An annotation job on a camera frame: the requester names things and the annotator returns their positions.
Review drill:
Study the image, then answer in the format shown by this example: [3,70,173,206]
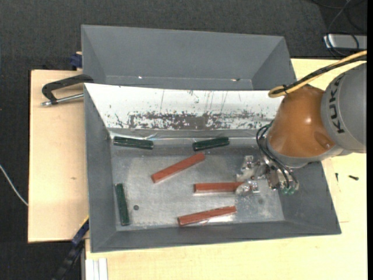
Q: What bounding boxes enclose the dark green flat block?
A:
[112,135,154,151]
[114,183,131,227]
[192,136,230,152]

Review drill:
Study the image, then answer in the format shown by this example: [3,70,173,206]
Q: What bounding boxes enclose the grey metal bin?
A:
[80,24,342,253]

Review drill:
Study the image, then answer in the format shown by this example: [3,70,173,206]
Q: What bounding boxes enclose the red-brown flat block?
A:
[150,152,206,184]
[177,205,238,227]
[193,181,246,195]

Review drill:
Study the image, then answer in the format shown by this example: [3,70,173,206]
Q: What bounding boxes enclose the pale wood flat board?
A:
[27,68,90,243]

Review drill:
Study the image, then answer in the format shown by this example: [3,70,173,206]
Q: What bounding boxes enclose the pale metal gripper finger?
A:
[235,181,261,197]
[235,155,258,183]

